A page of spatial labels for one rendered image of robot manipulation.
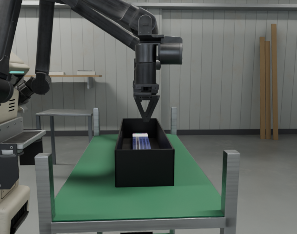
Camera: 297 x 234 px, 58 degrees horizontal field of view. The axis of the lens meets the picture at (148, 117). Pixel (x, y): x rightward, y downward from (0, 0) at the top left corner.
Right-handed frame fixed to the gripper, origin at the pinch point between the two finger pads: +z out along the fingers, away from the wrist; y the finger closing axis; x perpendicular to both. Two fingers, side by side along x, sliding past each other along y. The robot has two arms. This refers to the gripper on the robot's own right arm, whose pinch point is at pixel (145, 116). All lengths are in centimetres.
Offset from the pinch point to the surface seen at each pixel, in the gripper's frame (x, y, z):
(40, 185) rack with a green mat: 23.5, -18.2, 12.4
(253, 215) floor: -106, 151, 116
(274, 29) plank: -276, 474, -103
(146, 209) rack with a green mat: 0.2, -13.9, 20.6
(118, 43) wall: 36, 491, -72
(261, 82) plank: -253, 462, 3
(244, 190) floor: -119, 205, 116
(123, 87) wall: 25, 490, 17
